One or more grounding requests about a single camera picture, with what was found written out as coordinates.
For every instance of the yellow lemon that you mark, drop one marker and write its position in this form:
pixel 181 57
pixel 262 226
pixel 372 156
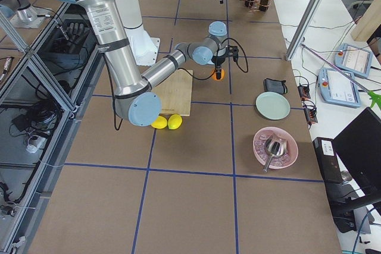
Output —
pixel 174 121
pixel 160 123

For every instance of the black box device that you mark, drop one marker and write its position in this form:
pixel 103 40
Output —
pixel 331 167

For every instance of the wooden cutting board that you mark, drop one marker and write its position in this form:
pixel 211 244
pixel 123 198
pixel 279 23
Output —
pixel 175 93

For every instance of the yellow lemon right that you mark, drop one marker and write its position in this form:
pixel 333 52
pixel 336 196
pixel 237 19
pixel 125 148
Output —
pixel 174 121

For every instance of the green plate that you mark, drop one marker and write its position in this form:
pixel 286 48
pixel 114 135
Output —
pixel 272 106

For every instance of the metal scoop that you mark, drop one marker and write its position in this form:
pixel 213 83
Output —
pixel 275 147

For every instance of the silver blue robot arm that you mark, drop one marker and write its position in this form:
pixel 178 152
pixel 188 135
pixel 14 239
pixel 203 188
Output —
pixel 118 28

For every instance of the pink bowl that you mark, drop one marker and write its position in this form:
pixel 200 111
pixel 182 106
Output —
pixel 284 161

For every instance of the reacher grabber stick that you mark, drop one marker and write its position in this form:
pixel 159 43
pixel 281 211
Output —
pixel 375 98

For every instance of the orange fruit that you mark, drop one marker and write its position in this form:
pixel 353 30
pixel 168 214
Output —
pixel 218 75

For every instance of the teach pendant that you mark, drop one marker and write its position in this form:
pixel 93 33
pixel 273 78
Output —
pixel 337 89
pixel 354 59

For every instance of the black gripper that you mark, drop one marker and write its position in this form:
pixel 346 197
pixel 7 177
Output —
pixel 218 60

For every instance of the teach pendant far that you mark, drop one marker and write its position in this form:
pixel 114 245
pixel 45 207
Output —
pixel 354 59

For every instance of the teach pendant near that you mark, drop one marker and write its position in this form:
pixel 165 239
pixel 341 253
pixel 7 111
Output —
pixel 337 89

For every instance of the yellow lemon left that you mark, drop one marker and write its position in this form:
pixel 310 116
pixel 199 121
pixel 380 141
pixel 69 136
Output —
pixel 160 123

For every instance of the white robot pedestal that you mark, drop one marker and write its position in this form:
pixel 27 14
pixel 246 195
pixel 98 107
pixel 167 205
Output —
pixel 144 48

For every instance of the aluminium frame post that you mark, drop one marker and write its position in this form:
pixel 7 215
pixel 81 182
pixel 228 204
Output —
pixel 302 28

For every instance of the black monitor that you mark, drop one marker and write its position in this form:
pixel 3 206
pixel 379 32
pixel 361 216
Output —
pixel 358 147

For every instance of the dark folded cloth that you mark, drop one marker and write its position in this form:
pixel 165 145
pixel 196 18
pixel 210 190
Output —
pixel 276 86

